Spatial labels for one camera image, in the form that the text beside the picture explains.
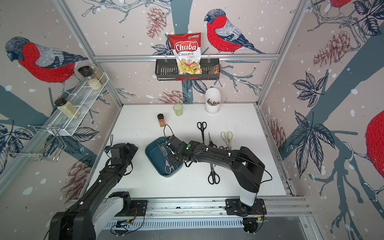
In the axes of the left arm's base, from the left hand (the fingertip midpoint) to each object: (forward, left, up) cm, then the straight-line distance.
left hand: (134, 145), depth 87 cm
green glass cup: (+34, -23, -6) cm, 42 cm away
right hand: (-8, -24, 0) cm, 26 cm away
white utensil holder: (+41, -50, -3) cm, 65 cm away
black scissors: (+20, -41, -9) cm, 47 cm away
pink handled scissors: (-10, -21, -8) cm, 25 cm away
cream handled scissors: (+11, -59, -9) cm, 61 cm away
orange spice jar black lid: (+21, -13, 0) cm, 25 cm away
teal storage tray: (+1, -12, -9) cm, 15 cm away
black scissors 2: (-16, -47, -9) cm, 51 cm away
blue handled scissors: (+3, -55, -9) cm, 56 cm away
